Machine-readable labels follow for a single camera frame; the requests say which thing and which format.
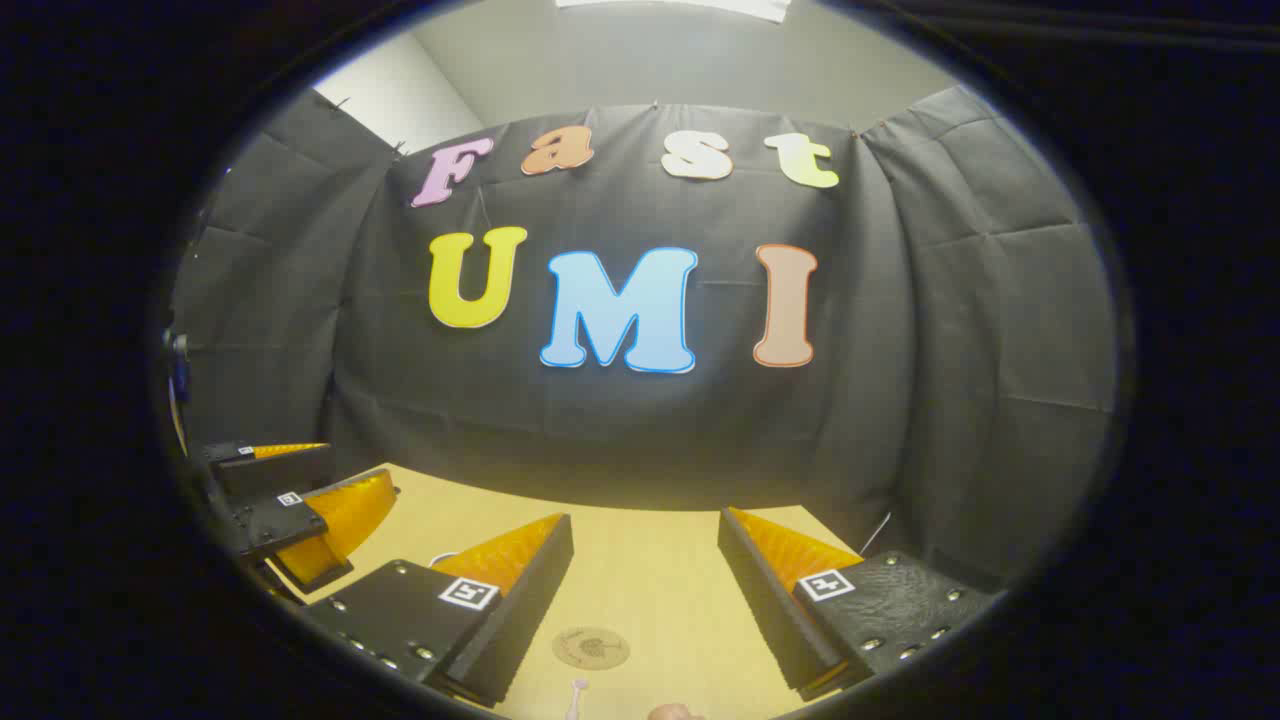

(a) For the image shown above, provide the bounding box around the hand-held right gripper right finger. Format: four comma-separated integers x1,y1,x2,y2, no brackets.
717,506,1004,703

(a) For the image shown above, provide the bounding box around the light wooden desktop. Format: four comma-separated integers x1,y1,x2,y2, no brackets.
265,462,881,720

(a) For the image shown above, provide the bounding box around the black backdrop cloth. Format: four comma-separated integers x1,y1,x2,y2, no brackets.
165,85,1121,591

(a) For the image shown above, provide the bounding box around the round cork coaster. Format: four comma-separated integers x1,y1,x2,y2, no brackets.
552,626,631,671

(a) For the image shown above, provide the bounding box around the white ceiling light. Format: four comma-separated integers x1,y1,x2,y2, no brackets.
555,0,793,25

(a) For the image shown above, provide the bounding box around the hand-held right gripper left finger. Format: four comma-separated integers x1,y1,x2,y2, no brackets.
300,513,575,708

